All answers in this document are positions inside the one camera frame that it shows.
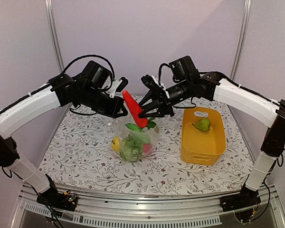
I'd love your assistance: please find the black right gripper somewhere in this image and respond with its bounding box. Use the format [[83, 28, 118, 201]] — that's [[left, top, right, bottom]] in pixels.
[[135, 78, 192, 117]]

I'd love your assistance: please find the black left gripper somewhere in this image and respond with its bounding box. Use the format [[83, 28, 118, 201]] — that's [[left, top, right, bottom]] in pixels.
[[80, 85, 128, 118]]

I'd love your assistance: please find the orange toy carrot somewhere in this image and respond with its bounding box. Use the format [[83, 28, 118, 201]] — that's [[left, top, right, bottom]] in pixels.
[[123, 90, 157, 129]]

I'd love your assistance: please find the green toy cucumber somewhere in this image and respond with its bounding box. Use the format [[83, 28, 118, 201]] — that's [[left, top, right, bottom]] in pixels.
[[125, 123, 143, 132]]

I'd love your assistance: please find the clear zip top bag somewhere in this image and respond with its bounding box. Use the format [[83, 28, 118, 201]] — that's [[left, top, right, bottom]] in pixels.
[[108, 116, 162, 162]]

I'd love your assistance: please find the red toy bell pepper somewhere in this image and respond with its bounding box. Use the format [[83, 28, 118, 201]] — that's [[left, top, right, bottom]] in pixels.
[[143, 143, 154, 153]]

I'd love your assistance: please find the green toy apple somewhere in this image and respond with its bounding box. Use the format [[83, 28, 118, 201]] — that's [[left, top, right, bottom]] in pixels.
[[119, 137, 143, 162]]

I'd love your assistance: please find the green toy leafy vegetable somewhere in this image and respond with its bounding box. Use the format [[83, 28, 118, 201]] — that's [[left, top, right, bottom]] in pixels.
[[192, 118, 211, 132]]

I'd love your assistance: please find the yellow toy lemon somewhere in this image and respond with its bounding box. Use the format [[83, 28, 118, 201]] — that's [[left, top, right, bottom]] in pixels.
[[111, 136, 120, 152]]

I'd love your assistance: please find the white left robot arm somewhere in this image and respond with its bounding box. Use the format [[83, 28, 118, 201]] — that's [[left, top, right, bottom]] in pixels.
[[0, 61, 128, 206]]

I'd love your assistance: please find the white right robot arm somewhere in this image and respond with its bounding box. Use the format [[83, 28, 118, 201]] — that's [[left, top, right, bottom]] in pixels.
[[139, 56, 285, 207]]

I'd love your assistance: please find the yellow plastic basket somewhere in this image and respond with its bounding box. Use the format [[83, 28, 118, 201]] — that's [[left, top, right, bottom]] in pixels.
[[180, 107, 226, 166]]

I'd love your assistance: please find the floral patterned table mat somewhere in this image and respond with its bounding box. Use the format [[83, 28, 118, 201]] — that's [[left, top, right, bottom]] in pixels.
[[39, 99, 253, 195]]

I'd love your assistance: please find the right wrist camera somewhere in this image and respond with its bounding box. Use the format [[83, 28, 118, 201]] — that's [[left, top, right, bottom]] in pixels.
[[141, 75, 161, 92]]

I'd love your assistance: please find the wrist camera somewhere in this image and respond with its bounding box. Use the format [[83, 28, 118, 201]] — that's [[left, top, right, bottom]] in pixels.
[[141, 75, 161, 92], [116, 77, 129, 92]]

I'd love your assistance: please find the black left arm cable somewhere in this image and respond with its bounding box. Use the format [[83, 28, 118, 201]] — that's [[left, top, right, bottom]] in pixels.
[[61, 54, 115, 91]]

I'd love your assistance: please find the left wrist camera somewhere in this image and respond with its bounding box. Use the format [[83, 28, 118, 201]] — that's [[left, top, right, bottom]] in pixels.
[[116, 77, 129, 92]]

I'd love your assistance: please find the left aluminium corner post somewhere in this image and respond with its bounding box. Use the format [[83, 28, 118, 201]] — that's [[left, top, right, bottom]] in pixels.
[[44, 0, 64, 72]]

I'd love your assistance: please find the aluminium corner post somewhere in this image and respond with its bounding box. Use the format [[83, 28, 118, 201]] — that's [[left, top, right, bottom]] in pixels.
[[44, 0, 64, 72], [230, 0, 252, 81]]

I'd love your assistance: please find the aluminium front rail base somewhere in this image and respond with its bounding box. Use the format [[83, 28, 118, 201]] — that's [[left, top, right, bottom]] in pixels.
[[11, 184, 285, 228]]

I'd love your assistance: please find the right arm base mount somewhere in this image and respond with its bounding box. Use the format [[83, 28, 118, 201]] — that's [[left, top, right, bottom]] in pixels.
[[219, 186, 261, 223]]

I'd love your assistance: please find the right aluminium corner post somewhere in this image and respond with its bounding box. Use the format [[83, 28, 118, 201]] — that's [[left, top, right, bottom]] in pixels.
[[230, 0, 252, 81]]

